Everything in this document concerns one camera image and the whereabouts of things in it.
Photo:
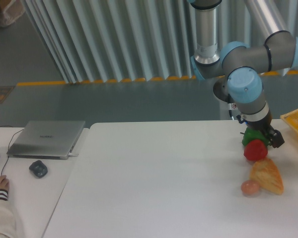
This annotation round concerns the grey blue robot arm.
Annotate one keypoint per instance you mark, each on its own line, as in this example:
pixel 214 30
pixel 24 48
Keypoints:
pixel 242 64

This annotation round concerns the red bell pepper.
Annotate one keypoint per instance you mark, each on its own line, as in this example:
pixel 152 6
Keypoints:
pixel 255 150

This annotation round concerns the golden pastry bread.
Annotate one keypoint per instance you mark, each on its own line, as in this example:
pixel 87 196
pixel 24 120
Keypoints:
pixel 266 173

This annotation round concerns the cream striped sleeve forearm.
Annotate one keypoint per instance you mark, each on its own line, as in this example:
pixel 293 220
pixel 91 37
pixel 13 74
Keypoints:
pixel 7 217

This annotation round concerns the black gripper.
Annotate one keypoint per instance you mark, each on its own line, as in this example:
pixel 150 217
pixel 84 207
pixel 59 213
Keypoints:
pixel 261 120

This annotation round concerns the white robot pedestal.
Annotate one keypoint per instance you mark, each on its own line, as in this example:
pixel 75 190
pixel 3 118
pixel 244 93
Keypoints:
pixel 228 107

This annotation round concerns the brown egg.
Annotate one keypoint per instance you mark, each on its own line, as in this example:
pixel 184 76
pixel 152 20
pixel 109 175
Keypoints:
pixel 250 187

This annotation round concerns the cardboard box with wrap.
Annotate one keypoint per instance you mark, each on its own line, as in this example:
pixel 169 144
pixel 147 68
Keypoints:
pixel 10 11

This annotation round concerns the white side desk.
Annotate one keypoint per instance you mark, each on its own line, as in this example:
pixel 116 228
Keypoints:
pixel 34 199

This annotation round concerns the dark grey computer mouse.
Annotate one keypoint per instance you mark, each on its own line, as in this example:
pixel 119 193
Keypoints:
pixel 38 169

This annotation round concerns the silver closed laptop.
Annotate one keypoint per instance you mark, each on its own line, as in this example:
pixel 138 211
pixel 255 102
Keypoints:
pixel 47 139

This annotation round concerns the green bell pepper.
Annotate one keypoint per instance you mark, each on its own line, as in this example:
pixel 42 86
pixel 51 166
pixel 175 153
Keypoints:
pixel 250 135

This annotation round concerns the grey folding partition screen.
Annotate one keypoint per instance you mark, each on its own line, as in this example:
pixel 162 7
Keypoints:
pixel 117 39

